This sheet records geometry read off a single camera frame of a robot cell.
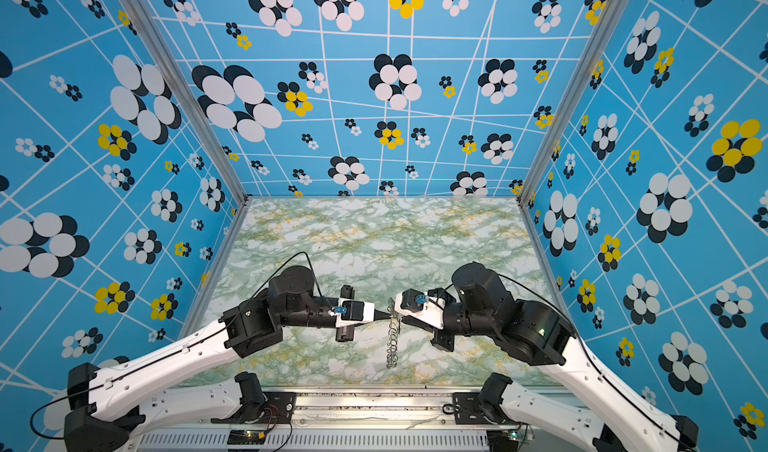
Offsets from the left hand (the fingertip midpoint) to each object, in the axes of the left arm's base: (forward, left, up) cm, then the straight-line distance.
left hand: (389, 311), depth 58 cm
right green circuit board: (-19, -27, -30) cm, 44 cm away
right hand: (0, -4, -3) cm, 5 cm away
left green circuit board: (-18, +35, -33) cm, 52 cm away
